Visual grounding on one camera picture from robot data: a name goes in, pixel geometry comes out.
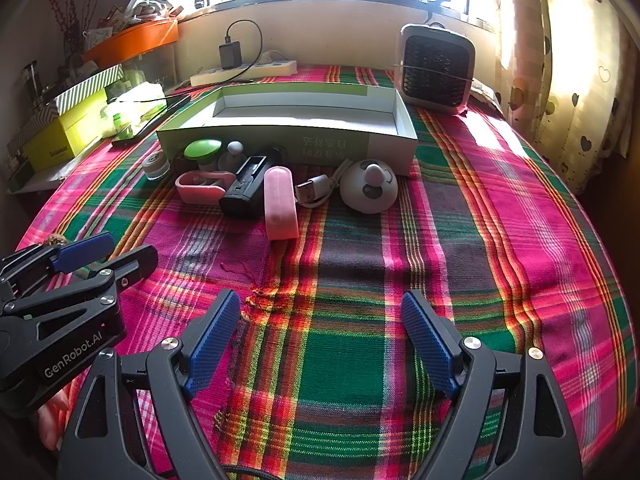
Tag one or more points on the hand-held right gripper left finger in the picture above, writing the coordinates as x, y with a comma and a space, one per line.
215, 345

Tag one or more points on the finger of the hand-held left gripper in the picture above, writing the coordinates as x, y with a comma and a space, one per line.
82, 252
135, 262

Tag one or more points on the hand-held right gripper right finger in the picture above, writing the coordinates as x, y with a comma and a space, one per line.
430, 345

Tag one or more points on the brown walnut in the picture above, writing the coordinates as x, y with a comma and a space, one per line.
54, 240

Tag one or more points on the pink clip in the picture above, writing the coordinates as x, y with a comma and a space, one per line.
200, 195

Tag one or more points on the small white-lidded jar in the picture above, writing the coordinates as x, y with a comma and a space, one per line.
157, 167

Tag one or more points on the black battery charger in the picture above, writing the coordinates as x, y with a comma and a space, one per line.
240, 200

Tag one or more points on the small white knobbed holder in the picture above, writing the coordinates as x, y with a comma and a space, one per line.
235, 148

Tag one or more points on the pink case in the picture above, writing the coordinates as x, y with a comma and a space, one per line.
280, 205

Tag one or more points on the white round panda device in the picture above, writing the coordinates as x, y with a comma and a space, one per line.
365, 195

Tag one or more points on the green white cardboard box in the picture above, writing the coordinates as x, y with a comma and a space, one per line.
310, 135

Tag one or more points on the person's left hand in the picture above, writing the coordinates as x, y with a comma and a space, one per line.
51, 425

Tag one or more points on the pink green plaid tablecloth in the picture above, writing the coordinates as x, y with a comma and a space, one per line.
350, 360

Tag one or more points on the white shelf board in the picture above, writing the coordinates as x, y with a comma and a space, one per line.
35, 180

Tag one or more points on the yellow-green box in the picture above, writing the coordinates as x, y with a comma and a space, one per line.
65, 135

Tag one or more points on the black smartphone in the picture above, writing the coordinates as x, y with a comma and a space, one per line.
130, 136

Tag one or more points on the white green tissue pack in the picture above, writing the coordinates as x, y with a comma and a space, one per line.
135, 97

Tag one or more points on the green white striped box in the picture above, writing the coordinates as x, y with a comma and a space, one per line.
90, 85

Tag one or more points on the clear plastic container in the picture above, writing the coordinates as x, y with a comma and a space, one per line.
150, 67

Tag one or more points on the orange tray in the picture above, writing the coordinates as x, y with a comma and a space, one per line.
135, 40

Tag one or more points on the white power strip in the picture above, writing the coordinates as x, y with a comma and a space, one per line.
270, 67

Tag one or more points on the dried flower branches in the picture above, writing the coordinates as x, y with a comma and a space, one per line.
65, 7

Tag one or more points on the white plug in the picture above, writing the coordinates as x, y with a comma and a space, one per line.
271, 56

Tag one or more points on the small white heater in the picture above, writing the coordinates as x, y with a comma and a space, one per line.
435, 70

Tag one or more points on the heart print curtain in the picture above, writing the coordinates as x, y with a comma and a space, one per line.
575, 85

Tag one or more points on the black window hook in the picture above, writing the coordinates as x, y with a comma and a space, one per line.
434, 4

